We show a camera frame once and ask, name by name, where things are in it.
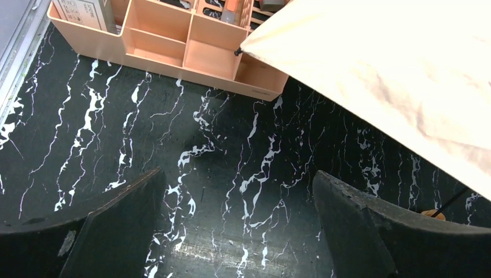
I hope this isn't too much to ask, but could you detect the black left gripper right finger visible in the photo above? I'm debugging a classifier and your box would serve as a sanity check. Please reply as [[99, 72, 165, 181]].
[[313, 171, 490, 277]]

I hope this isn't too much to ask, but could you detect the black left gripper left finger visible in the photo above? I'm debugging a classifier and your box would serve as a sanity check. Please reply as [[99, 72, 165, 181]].
[[1, 168, 166, 277]]

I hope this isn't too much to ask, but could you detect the peach plastic desk organizer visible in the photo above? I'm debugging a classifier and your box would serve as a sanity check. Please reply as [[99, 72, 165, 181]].
[[47, 1, 288, 101]]

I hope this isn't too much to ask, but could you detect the aluminium table edge rail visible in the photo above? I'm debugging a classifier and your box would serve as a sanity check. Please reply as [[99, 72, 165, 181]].
[[1, 0, 50, 124]]

